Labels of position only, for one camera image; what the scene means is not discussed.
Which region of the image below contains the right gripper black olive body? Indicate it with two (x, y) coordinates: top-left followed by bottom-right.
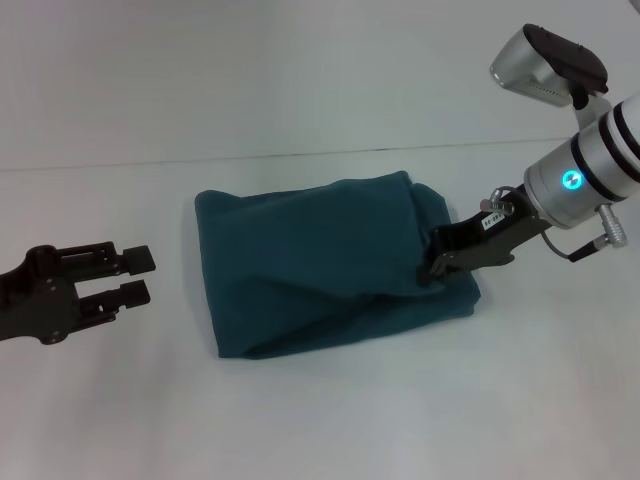
(433, 196), (552, 275)

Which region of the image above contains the left gripper black olive body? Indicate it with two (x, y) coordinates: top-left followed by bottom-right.
(0, 243), (86, 348)

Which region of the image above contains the teal blue shirt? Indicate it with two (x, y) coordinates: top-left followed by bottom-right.
(193, 169), (481, 362)

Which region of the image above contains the right wrist cable with plug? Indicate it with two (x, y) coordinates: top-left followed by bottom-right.
(478, 185), (629, 263)

